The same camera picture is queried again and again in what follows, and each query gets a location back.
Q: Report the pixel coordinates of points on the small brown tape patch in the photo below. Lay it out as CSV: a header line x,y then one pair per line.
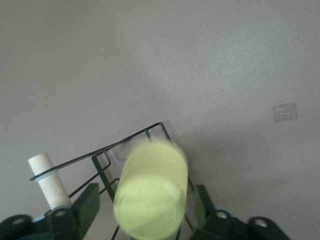
x,y
285,112

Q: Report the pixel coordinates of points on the yellow plastic cup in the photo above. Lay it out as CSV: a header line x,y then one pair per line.
x,y
152,190

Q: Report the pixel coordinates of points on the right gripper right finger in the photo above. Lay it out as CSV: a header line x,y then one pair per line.
x,y
217,225

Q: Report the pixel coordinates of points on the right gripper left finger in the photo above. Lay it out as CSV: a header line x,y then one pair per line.
x,y
85,207

